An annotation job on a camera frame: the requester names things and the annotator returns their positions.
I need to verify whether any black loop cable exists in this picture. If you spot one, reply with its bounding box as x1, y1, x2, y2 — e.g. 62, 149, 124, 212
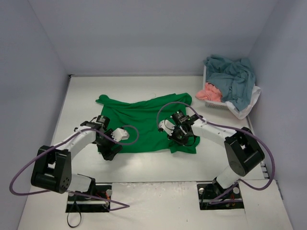
67, 200, 83, 228

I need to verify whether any white laundry basket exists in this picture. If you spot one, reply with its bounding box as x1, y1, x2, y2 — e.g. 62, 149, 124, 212
203, 65, 231, 111

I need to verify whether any green t shirt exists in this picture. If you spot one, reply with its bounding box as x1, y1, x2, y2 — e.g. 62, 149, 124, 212
95, 93, 200, 154

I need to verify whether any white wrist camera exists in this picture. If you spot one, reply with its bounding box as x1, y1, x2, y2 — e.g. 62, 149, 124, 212
111, 128, 130, 142
158, 119, 175, 136

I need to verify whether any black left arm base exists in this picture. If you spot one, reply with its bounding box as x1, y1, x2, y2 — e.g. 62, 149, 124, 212
65, 183, 112, 213

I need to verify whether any grey-blue t shirt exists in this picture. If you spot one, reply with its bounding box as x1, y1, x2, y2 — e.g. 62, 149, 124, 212
204, 55, 256, 111

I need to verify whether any pink t shirt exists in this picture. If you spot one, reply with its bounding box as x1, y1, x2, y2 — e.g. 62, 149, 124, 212
196, 82, 222, 102

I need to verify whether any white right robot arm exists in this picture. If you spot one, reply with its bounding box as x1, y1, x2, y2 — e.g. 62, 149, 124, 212
159, 110, 265, 197

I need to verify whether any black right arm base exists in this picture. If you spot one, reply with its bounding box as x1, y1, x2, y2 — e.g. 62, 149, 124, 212
197, 183, 245, 211

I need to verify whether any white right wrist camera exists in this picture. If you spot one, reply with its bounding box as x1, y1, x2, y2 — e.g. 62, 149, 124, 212
158, 119, 175, 136

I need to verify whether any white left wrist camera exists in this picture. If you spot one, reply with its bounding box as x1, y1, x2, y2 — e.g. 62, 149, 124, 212
111, 128, 130, 142

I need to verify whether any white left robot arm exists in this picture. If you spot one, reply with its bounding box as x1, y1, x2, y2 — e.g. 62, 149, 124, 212
31, 115, 129, 201

